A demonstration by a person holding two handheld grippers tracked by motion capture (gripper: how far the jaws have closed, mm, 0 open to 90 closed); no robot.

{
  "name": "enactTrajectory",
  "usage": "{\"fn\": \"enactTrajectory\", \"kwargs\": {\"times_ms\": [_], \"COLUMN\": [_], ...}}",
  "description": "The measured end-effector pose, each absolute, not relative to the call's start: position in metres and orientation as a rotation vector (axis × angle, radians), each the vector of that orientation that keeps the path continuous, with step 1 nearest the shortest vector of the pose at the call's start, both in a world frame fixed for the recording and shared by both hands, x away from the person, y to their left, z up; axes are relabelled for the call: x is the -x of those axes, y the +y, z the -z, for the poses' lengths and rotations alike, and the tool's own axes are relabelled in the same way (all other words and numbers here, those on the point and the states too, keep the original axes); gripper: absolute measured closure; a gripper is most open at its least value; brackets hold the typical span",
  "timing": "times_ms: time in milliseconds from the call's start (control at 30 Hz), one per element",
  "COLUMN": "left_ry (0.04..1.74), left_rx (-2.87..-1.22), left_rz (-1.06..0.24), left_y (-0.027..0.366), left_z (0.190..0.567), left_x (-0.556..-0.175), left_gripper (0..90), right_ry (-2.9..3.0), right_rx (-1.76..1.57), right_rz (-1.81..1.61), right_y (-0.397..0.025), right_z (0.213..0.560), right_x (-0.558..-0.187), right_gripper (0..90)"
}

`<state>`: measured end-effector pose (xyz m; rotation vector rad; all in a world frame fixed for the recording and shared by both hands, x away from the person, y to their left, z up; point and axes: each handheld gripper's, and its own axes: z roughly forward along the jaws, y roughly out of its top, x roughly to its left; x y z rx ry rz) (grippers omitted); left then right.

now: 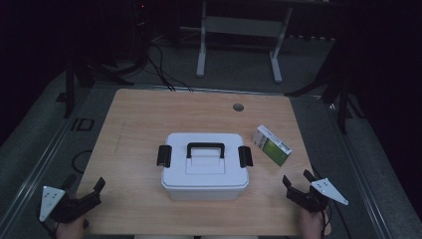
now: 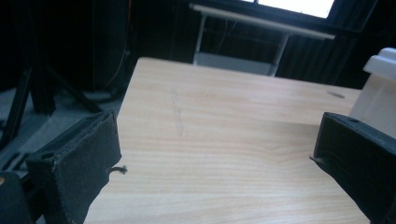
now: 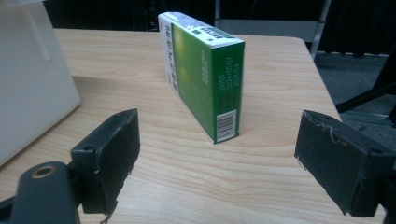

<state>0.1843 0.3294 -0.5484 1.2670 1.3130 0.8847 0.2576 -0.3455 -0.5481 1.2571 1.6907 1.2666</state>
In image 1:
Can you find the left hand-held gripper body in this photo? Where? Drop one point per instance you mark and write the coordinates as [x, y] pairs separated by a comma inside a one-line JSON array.
[[71, 207]]

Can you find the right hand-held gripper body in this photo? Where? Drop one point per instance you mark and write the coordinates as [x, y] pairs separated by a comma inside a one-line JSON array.
[[315, 195]]

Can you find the green and white medicine box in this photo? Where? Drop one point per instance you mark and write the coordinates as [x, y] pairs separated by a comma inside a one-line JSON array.
[[273, 146]]

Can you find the white storage box base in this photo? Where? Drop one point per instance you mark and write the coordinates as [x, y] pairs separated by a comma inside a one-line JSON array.
[[205, 194]]

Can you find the person's left hand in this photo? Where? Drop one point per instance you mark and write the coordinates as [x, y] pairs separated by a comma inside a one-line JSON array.
[[71, 229]]

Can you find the person's right hand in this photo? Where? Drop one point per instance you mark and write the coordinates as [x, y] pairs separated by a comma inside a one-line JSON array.
[[312, 225]]

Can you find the black tripod stand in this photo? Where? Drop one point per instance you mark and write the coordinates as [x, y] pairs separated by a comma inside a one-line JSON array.
[[335, 86], [83, 79]]

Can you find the black square floor bracket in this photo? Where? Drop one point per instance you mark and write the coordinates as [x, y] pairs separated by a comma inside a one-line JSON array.
[[84, 124]]

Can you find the white metal stand frame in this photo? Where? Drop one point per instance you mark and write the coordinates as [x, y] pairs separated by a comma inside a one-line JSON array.
[[239, 28]]

